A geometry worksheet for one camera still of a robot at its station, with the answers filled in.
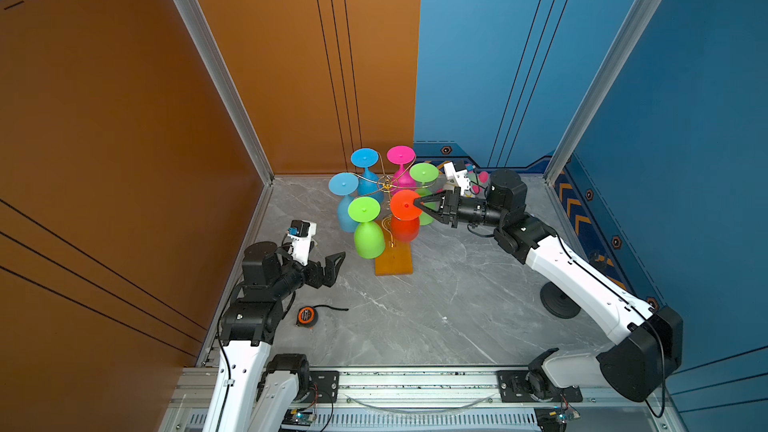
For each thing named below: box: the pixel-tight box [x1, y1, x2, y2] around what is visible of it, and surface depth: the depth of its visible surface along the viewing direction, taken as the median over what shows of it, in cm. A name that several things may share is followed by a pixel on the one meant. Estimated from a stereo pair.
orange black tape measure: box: [296, 304, 349, 328], surface depth 84 cm
